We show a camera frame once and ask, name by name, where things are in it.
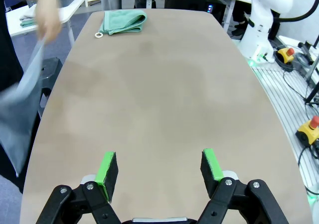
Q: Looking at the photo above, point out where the white table with rounded corners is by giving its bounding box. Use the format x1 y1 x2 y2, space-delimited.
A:
4 0 91 48

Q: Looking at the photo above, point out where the green terry towel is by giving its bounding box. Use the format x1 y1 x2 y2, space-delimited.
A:
19 19 39 28
94 9 148 39

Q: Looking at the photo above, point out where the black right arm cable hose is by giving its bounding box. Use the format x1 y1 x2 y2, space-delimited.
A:
270 0 319 23

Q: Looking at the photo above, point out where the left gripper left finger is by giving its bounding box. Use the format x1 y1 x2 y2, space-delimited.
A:
36 151 123 224

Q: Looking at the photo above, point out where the black slanted stand pole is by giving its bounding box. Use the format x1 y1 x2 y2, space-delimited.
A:
303 56 319 107

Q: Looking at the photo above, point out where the person in black trousers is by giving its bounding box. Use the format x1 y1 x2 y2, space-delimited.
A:
230 2 250 37

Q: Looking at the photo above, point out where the person in black t-shirt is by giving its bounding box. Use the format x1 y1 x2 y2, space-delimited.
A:
0 0 25 192

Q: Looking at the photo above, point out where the black cable coil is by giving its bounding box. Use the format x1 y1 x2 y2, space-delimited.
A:
273 56 296 73

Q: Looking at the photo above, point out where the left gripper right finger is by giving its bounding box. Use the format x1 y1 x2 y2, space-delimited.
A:
196 148 290 224

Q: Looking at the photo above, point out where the person's left hand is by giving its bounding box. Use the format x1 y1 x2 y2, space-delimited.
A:
34 0 63 44

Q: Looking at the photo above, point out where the light grey folded towel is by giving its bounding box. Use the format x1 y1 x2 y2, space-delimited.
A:
19 14 38 23

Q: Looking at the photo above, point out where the aluminium slotted base plate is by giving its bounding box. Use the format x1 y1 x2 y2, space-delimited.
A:
250 59 319 224

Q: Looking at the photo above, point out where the black grip handle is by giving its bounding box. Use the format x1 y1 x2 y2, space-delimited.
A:
298 41 315 65

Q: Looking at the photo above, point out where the yellow emergency stop button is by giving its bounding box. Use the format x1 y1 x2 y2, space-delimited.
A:
295 115 319 145
276 47 297 65

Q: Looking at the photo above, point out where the grey-blue terry towel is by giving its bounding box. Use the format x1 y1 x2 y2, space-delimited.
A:
0 36 47 177

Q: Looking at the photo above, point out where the black computer with lights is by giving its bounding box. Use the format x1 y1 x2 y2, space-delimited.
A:
164 0 226 25

